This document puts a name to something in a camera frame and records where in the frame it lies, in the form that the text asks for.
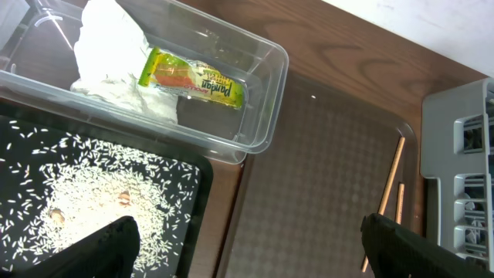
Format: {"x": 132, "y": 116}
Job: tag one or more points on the white paper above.
{"x": 111, "y": 53}

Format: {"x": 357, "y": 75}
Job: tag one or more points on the grey dishwasher rack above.
{"x": 457, "y": 164}

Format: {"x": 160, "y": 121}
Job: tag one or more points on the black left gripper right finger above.
{"x": 394, "y": 251}

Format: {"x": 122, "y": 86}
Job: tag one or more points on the pile of white rice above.
{"x": 96, "y": 201}

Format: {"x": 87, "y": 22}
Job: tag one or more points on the wooden chopstick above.
{"x": 399, "y": 204}
{"x": 391, "y": 176}

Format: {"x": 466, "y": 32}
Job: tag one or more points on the clear plastic bin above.
{"x": 38, "y": 67}

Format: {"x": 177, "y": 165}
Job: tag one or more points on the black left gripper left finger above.
{"x": 108, "y": 252}

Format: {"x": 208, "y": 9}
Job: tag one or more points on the black plastic bin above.
{"x": 96, "y": 154}

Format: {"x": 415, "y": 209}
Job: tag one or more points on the yellow snack wrapper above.
{"x": 193, "y": 79}

